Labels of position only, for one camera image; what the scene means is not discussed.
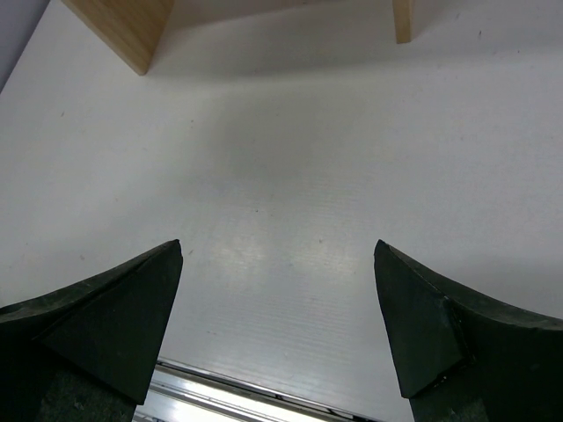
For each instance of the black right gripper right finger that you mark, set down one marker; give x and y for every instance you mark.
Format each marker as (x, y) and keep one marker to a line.
(460, 355)

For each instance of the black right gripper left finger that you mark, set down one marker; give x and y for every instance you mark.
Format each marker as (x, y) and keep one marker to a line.
(87, 352)

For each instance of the wooden shelf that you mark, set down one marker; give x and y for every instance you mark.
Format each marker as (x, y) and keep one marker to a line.
(224, 39)

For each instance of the aluminium rail frame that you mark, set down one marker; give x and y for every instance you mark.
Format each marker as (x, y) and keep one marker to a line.
(179, 392)

